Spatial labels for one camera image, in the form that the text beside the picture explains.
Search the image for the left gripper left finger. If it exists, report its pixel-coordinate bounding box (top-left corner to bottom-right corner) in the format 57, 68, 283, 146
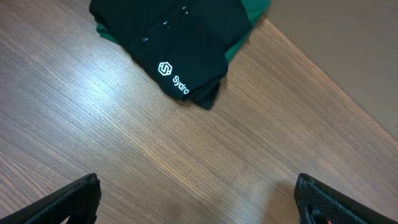
1, 173, 101, 224

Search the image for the green folded shirt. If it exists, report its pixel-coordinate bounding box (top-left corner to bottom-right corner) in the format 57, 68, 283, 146
96, 0, 271, 63

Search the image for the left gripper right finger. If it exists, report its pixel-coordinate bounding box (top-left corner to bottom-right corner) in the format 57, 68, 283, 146
294, 173, 397, 224

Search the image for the black folded polo shirt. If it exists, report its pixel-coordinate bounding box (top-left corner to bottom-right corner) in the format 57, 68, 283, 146
89, 0, 252, 110

